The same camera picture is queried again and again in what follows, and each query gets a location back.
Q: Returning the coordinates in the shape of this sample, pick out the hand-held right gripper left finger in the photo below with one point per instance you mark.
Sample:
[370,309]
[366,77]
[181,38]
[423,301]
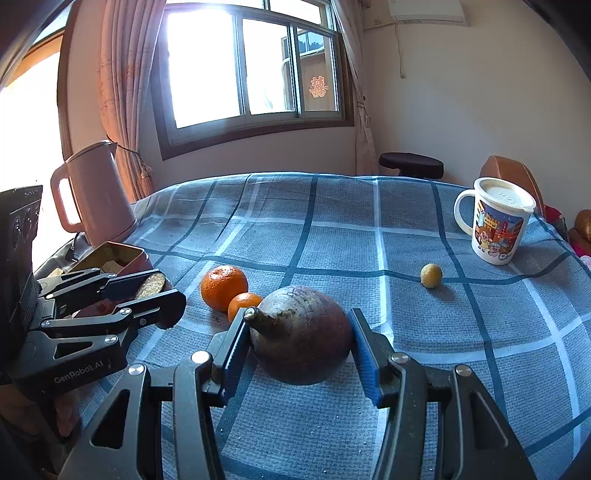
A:
[235,350]

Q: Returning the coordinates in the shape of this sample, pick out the pink electric kettle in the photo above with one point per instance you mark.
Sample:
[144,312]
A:
[101,198]

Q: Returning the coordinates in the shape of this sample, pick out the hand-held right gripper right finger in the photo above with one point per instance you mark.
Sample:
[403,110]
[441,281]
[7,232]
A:
[364,360]

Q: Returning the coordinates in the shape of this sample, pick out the cylindrical cake roll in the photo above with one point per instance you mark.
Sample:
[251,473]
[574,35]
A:
[150,285]

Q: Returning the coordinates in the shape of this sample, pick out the dark round stool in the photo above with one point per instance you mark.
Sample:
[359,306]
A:
[411,164]

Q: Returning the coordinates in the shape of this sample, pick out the small yellow round fruit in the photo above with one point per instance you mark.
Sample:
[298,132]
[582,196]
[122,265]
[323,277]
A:
[431,275]

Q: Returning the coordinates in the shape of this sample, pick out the person's left hand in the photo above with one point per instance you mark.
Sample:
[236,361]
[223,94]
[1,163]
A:
[67,415]

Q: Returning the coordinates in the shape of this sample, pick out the purple round fruit with stem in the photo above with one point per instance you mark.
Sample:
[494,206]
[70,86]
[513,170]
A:
[300,341]

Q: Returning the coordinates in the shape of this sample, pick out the large orange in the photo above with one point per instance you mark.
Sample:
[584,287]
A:
[221,286]

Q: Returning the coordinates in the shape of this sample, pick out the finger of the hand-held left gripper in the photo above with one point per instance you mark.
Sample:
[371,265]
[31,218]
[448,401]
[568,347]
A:
[157,309]
[120,286]

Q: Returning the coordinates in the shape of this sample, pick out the brown leather sofa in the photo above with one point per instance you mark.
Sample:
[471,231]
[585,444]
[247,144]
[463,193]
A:
[582,230]

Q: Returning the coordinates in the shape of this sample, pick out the white printed mug with lid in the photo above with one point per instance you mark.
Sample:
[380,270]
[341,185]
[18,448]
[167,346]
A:
[498,230]

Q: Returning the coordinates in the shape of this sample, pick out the white wall pipe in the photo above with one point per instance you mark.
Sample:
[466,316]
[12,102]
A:
[398,50]

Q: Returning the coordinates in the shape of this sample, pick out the red paper window decoration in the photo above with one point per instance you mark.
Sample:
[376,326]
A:
[317,86]

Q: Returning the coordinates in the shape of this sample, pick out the narrow pink curtain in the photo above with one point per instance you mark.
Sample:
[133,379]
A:
[364,138]

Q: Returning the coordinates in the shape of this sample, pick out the rectangular metal tin box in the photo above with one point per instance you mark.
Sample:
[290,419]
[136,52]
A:
[108,254]

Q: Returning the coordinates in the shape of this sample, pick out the brown wooden side window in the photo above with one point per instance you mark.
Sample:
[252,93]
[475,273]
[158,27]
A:
[27,138]

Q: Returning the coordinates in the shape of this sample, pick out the small orange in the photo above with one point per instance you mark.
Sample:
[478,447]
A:
[242,304]

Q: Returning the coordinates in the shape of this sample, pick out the white wall air conditioner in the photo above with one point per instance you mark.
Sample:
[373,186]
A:
[429,11]

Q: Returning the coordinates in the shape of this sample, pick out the sliding glass window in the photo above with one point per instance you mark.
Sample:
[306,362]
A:
[207,69]

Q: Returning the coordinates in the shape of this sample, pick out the blue plaid tablecloth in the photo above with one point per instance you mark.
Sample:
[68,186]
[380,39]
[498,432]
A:
[346,221]

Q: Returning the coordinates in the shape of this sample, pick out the brown leather armchair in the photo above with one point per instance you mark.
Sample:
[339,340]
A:
[508,168]

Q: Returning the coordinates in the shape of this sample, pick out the wide pink curtain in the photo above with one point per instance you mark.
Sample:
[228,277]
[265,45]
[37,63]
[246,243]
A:
[124,92]

